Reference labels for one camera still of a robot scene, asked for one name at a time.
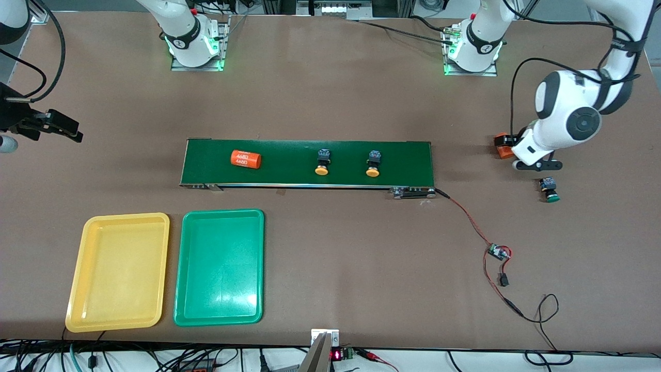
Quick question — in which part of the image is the thin black looped cable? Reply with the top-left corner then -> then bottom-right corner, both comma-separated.
519,293 -> 574,365

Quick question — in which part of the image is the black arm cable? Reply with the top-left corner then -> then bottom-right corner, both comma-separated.
503,0 -> 646,137
25,0 -> 68,100
0,48 -> 47,98

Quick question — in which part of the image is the green plastic tray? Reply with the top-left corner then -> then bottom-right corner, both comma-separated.
174,209 -> 265,327

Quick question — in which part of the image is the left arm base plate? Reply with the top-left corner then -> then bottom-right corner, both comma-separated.
444,28 -> 499,77

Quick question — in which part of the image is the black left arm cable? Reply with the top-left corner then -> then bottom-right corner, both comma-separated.
503,0 -> 646,137

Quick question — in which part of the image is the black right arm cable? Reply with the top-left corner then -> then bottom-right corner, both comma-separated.
25,0 -> 68,100
0,48 -> 47,98

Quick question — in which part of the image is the silver camera mount bracket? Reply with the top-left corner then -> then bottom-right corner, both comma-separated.
297,329 -> 340,372

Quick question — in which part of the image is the green cap push button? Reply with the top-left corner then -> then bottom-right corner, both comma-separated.
539,177 -> 561,203

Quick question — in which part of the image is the black cable across table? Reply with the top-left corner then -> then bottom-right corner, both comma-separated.
356,15 -> 455,44

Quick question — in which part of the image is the silver equipment box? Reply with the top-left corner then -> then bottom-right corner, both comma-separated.
296,0 -> 373,20

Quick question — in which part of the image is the red and black wire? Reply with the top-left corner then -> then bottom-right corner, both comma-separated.
435,189 -> 526,318

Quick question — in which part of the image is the green belt conveyor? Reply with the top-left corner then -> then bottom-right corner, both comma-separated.
179,138 -> 437,199

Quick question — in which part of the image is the yellow plastic tray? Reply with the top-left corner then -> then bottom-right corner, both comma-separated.
65,212 -> 170,333

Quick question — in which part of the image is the orange cylinder printed 4680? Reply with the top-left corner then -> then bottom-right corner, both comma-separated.
230,149 -> 262,169
494,133 -> 516,160

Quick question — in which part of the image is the red clip lead wire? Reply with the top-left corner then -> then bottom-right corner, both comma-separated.
359,350 -> 399,372

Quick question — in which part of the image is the aluminium frame profile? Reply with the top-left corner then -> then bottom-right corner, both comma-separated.
30,0 -> 52,25

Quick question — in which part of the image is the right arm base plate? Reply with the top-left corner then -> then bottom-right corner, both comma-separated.
170,15 -> 230,72

